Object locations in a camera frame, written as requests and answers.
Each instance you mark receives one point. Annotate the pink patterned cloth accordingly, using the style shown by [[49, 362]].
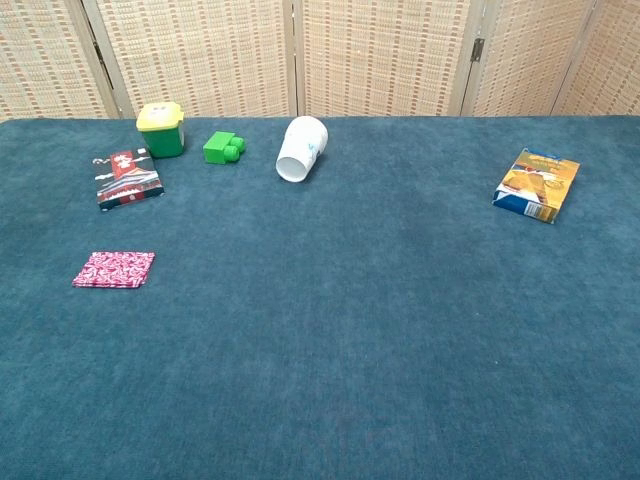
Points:
[[113, 270]]

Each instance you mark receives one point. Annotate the blue felt table cover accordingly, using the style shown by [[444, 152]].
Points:
[[350, 325]]

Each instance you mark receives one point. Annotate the white paper cup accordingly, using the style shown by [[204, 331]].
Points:
[[302, 142]]

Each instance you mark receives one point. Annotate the green toy building brick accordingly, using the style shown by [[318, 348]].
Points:
[[216, 148]]

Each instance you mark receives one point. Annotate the green bin with yellow lid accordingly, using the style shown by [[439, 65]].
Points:
[[162, 140]]

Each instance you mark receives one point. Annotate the yellow blue snack box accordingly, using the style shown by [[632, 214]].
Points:
[[537, 182]]

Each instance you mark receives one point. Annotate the woven folding screen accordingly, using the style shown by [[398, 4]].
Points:
[[200, 50]]

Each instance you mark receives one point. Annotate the black screen hinge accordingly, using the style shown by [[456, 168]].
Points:
[[478, 50]]

